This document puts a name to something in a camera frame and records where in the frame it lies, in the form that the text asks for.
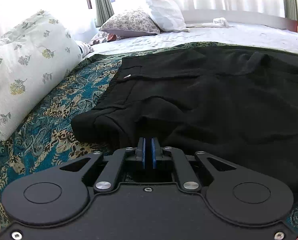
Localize patterned cloth beside pillow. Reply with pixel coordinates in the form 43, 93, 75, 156
76, 31, 121, 57

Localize purple floral pillow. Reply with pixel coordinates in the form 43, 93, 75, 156
99, 10, 161, 38

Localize wooden bed frame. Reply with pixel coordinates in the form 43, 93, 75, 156
182, 9, 298, 32

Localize small white crumpled cloth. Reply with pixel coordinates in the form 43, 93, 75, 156
212, 17, 229, 28

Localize plain white pillow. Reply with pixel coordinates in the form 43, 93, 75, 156
147, 0, 189, 32

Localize white floral pillow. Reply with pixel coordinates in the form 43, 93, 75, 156
0, 10, 82, 141

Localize green curtain left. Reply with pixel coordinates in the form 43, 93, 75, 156
95, 0, 114, 27

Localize teal paisley bedspread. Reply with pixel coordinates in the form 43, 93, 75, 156
0, 42, 298, 232

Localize white bed sheet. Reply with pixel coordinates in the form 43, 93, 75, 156
87, 23, 298, 57

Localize black pants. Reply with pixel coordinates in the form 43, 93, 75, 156
71, 46, 298, 199

